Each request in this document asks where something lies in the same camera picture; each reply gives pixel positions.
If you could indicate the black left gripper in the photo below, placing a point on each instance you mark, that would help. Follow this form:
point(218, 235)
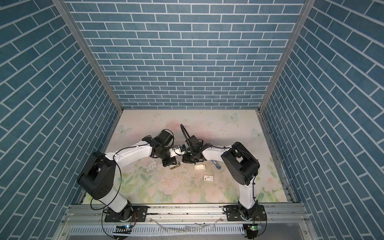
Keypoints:
point(171, 161)

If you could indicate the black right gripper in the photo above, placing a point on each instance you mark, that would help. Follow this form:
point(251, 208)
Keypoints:
point(185, 159)

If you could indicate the blue stapler top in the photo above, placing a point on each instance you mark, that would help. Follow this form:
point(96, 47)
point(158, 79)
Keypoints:
point(216, 164)

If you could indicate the beige stapler base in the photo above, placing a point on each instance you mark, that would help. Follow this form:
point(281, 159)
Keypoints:
point(175, 166)

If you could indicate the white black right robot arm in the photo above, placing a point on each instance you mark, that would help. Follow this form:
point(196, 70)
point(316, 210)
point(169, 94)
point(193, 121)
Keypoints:
point(242, 165)

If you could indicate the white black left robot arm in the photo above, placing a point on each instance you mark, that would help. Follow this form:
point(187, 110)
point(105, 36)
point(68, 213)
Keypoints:
point(98, 174)

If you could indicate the open staple box tray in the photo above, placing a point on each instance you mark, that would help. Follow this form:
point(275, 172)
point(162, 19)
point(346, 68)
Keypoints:
point(200, 167)

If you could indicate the white staple box sleeve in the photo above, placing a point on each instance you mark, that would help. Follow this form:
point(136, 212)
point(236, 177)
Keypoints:
point(208, 178)

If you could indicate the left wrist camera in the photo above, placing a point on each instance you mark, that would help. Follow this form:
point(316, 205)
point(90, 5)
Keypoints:
point(178, 150)

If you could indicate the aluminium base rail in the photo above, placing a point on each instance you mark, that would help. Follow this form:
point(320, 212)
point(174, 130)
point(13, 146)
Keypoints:
point(281, 221)

